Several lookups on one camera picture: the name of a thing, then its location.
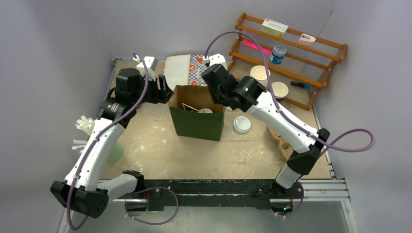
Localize dark blue marker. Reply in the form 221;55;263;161
291;81;311;90

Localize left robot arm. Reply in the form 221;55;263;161
51;68;173;218

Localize blue checkered bakery bag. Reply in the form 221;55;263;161
188;55;207;86

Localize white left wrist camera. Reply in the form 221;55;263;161
133;56;158;81

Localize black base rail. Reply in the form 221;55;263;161
121;179;304;215

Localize purple cable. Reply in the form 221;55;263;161
66;53;150;231
204;31;376;153

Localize dark printed coffee cup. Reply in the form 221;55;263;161
271;82;289;102

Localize white green box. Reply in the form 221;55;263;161
260;18;289;38

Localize pink white small case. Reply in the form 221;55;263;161
298;33;316;46

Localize green paper bag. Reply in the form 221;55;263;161
169;85;225;141

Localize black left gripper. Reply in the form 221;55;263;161
131;72;172;107

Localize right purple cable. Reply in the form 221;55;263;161
204;31;376;153

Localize green straw holder cup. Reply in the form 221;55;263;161
106;141;124;164

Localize pink highlighter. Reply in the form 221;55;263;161
242;39;272;55

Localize wrapped white straws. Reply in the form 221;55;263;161
71;116;95;153

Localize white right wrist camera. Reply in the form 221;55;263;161
202;53;227;72

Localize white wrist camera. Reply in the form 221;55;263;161
133;56;158;81
202;53;227;72

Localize single white coffee lid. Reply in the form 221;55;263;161
198;108;213;114

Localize wooden shelf rack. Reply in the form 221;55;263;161
228;12;347;110

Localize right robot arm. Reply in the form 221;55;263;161
201;64;330;198

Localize blue lidded jar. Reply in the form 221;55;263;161
270;45;287;64

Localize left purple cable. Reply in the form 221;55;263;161
66;53;150;231

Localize stack of white paper cups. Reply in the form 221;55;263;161
250;65;268;87

